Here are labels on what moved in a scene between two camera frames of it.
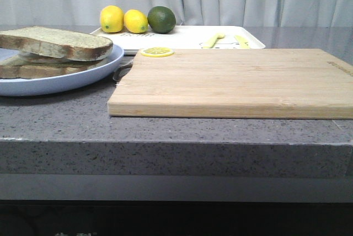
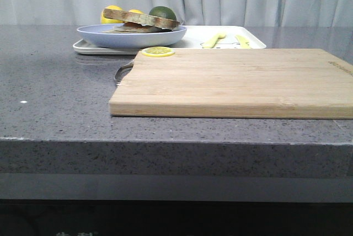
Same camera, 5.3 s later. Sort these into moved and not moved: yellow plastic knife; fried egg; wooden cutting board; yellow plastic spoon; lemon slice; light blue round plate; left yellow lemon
Moved: light blue round plate; fried egg
Not moved: yellow plastic spoon; lemon slice; wooden cutting board; left yellow lemon; yellow plastic knife
